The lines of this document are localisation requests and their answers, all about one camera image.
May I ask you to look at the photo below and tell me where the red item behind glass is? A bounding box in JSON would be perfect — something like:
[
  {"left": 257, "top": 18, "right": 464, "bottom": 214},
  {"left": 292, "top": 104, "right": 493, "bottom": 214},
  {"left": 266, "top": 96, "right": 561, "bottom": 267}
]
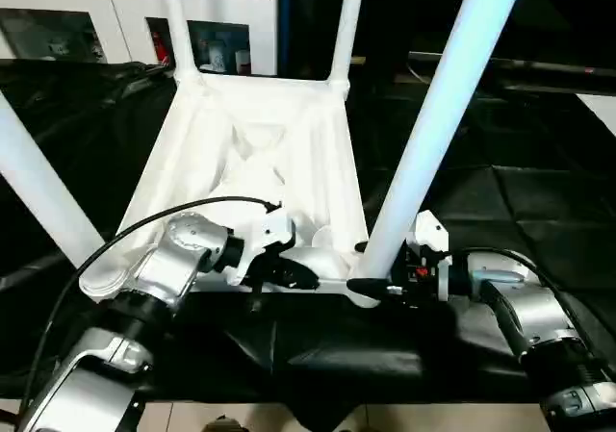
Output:
[{"left": 152, "top": 29, "right": 171, "bottom": 64}]

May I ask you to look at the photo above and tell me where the black mat cover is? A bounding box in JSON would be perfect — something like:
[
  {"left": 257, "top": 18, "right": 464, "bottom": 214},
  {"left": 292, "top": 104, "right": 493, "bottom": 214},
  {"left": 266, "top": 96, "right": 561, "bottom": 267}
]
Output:
[{"left": 0, "top": 56, "right": 616, "bottom": 431}]

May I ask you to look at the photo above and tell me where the white plastic table leg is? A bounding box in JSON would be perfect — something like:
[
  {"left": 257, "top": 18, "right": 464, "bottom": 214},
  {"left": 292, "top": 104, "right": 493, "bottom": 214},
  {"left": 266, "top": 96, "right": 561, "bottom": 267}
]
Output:
[
  {"left": 0, "top": 89, "right": 131, "bottom": 302},
  {"left": 328, "top": 0, "right": 368, "bottom": 88},
  {"left": 160, "top": 0, "right": 202, "bottom": 86},
  {"left": 359, "top": 0, "right": 530, "bottom": 282}
]

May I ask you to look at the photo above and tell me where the grey rounded robot foot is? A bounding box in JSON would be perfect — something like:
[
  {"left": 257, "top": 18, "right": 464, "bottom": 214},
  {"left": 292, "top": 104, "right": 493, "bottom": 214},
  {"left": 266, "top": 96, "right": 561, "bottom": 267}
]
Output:
[{"left": 203, "top": 414, "right": 247, "bottom": 432}]

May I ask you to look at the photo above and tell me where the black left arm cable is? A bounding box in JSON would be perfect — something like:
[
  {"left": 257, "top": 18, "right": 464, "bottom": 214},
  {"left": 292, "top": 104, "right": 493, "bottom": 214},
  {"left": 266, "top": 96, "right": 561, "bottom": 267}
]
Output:
[{"left": 18, "top": 194, "right": 284, "bottom": 415}]

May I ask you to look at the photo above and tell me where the white flat board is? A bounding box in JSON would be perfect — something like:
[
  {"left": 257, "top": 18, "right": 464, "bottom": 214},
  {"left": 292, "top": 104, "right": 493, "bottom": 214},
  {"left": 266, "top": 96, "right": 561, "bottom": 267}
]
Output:
[{"left": 576, "top": 92, "right": 616, "bottom": 139}]

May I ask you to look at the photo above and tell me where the long black rod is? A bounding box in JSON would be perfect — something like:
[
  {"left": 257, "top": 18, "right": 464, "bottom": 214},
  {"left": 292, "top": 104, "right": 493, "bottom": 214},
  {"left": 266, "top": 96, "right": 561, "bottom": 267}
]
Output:
[{"left": 408, "top": 50, "right": 616, "bottom": 81}]

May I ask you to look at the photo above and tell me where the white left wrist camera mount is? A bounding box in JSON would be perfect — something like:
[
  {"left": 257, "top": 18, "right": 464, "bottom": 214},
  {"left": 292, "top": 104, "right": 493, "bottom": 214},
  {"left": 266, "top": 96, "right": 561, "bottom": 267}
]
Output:
[{"left": 224, "top": 212, "right": 298, "bottom": 288}]

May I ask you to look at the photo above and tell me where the white plastic table top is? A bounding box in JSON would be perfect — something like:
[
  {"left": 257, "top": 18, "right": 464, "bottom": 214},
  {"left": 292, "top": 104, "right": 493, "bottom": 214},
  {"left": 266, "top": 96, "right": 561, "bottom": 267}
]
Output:
[{"left": 78, "top": 72, "right": 387, "bottom": 312}]

